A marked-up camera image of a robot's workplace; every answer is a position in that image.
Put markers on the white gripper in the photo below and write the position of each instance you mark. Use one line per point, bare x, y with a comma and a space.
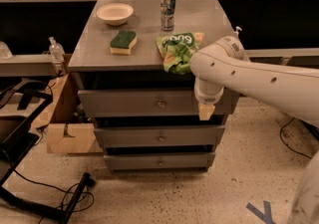
208, 98

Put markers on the grey top drawer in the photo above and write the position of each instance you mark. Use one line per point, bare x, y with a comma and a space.
138, 102

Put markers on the grey drawer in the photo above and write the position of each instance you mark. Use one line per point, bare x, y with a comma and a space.
134, 136
138, 102
159, 161

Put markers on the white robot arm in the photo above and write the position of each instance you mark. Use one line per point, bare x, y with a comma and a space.
292, 90

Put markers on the grey drawer cabinet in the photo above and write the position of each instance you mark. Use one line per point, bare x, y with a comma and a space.
95, 67

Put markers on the grey middle drawer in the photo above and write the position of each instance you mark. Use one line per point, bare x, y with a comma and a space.
134, 136

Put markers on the grey bottom drawer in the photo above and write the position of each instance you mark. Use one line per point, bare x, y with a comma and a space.
159, 161

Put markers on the green chip bag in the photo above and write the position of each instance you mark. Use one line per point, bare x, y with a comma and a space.
176, 50

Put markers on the small white pump bottle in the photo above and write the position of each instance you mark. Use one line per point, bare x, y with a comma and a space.
237, 31

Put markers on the green yellow sponge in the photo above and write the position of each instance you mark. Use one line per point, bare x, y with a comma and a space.
123, 42

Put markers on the energy drink can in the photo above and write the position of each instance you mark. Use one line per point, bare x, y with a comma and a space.
167, 8

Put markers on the white bowl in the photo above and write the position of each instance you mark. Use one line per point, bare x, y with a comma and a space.
115, 14

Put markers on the cardboard box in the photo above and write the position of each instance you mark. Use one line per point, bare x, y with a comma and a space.
59, 121

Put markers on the clear plastic bottle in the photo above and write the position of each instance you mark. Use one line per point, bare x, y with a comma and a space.
56, 50

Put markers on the black metal stand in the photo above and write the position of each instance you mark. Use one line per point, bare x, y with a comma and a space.
15, 142

